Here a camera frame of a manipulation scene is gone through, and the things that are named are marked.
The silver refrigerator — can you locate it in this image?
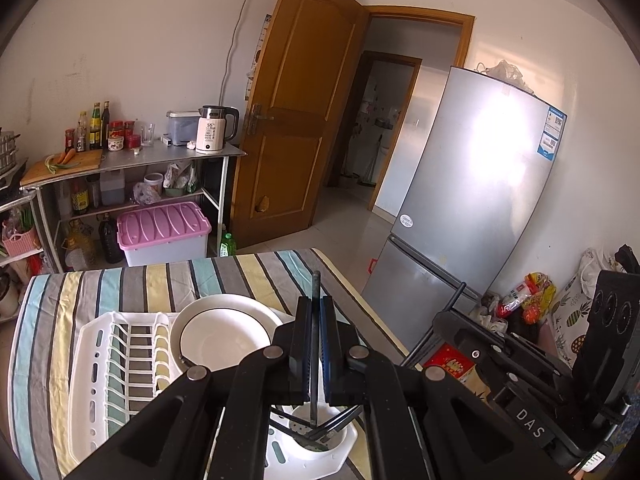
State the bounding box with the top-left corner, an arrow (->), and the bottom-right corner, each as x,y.
360,65 -> 568,356

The red yellow snack bag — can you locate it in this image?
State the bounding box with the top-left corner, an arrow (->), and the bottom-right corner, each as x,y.
495,272 -> 557,323

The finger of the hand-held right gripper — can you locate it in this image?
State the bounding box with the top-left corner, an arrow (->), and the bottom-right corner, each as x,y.
451,344 -> 572,402
431,311 -> 574,379

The metal stove stand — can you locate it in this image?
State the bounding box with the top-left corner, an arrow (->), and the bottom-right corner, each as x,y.
0,187 -> 48,281

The grey plastic container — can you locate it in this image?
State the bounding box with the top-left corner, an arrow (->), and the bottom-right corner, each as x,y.
166,109 -> 201,147

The crumpled white plastic bag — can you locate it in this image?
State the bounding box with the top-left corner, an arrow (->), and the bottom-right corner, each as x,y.
475,60 -> 536,96

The white bowl with dark rim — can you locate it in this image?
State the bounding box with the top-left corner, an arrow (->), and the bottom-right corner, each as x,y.
169,294 -> 297,376

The white utensil holder cup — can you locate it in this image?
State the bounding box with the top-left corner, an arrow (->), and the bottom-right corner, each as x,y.
267,400 -> 360,480

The wall calendar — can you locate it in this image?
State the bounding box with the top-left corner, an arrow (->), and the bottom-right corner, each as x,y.
244,12 -> 273,101

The striped tablecloth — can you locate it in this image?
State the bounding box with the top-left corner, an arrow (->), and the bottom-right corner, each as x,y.
7,247 -> 416,480

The pineapple print bag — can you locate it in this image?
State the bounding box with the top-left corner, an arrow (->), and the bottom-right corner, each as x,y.
547,272 -> 596,366

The large dark bottle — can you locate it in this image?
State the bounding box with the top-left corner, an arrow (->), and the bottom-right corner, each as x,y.
98,212 -> 125,265

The pink lid storage box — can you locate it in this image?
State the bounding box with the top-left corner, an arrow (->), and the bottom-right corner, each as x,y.
116,201 -> 213,267

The red box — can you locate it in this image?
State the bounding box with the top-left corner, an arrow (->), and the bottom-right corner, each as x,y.
422,342 -> 481,386

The white electric kettle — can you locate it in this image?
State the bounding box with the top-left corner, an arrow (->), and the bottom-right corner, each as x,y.
195,105 -> 240,155

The grey wall cable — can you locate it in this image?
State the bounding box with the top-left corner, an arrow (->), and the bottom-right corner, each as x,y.
220,0 -> 266,107

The wooden door frame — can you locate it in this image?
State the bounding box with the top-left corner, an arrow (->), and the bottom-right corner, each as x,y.
365,5 -> 476,211

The wooden cutting board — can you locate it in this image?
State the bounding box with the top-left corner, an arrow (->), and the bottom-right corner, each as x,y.
20,149 -> 103,186

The green onion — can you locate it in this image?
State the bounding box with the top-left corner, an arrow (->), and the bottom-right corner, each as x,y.
45,155 -> 81,173

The metal door handle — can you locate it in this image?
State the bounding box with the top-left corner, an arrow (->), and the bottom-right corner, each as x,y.
244,103 -> 275,136

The pink plastic basket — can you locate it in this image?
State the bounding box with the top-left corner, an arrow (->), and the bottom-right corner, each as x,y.
1,225 -> 41,257

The white plastic dish rack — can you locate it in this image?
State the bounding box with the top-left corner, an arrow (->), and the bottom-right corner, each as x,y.
67,310 -> 358,480

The large oil jug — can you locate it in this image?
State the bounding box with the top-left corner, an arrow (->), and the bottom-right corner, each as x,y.
62,220 -> 98,271

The gas stove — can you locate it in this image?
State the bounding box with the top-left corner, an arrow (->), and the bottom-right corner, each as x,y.
0,157 -> 28,191

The translucent plastic jug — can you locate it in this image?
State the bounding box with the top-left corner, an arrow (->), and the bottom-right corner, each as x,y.
99,169 -> 126,206

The steel steamer pot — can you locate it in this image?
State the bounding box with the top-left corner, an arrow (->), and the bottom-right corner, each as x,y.
0,130 -> 22,173

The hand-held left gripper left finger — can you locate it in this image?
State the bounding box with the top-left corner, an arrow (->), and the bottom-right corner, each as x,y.
65,296 -> 315,480

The wooden door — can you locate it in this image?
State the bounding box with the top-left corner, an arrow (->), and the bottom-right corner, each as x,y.
230,0 -> 371,251

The mop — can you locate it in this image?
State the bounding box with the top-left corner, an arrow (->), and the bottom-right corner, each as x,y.
360,130 -> 386,188

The metal shelf table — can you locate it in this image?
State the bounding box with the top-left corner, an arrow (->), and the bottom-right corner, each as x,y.
20,140 -> 248,273

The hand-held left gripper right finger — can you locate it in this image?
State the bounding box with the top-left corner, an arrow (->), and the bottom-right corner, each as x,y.
320,296 -> 568,480

